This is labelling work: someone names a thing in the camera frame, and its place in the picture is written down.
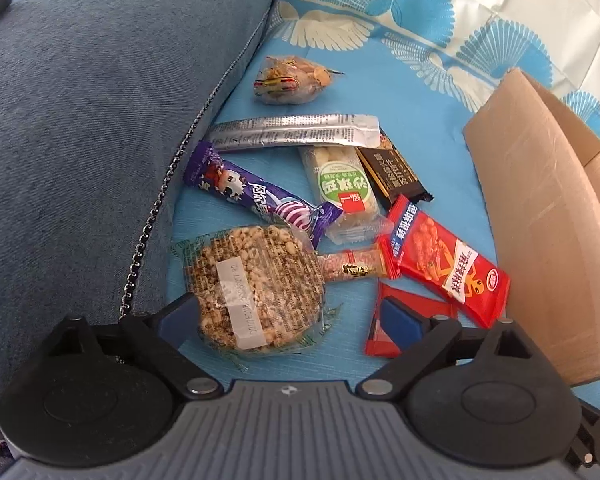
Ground blue fan pattern cloth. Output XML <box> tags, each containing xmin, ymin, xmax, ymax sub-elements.
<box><xmin>184</xmin><ymin>0</ymin><xmax>600</xmax><ymax>383</ymax></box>

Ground round puffed rice cake packet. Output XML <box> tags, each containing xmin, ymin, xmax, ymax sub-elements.
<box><xmin>171</xmin><ymin>226</ymin><xmax>340</xmax><ymax>360</ymax></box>

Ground small peanut candy bar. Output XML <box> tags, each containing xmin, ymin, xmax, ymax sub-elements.
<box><xmin>317</xmin><ymin>246</ymin><xmax>390</xmax><ymax>282</ymax></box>

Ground black chocolate bar wrapper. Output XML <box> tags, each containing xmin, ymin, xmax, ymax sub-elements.
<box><xmin>356</xmin><ymin>129</ymin><xmax>434</xmax><ymax>210</ymax></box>

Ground purple milk candy wrapper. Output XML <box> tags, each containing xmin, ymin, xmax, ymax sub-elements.
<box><xmin>184</xmin><ymin>141</ymin><xmax>342</xmax><ymax>247</ymax></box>

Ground green label pastry packet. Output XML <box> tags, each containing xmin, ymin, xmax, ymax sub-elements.
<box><xmin>299</xmin><ymin>145</ymin><xmax>393</xmax><ymax>245</ymax></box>

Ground clear bag of nuts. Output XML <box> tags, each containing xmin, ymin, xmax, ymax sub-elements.
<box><xmin>252</xmin><ymin>55</ymin><xmax>344</xmax><ymax>105</ymax></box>

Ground silver stick sachet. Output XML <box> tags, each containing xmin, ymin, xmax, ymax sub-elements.
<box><xmin>204</xmin><ymin>114</ymin><xmax>381</xmax><ymax>152</ymax></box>

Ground red spicy snack packet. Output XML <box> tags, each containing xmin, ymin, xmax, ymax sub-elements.
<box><xmin>378</xmin><ymin>195</ymin><xmax>510</xmax><ymax>328</ymax></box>

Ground brown cardboard box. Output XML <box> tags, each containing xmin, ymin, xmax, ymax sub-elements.
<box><xmin>464</xmin><ymin>68</ymin><xmax>600</xmax><ymax>386</ymax></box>

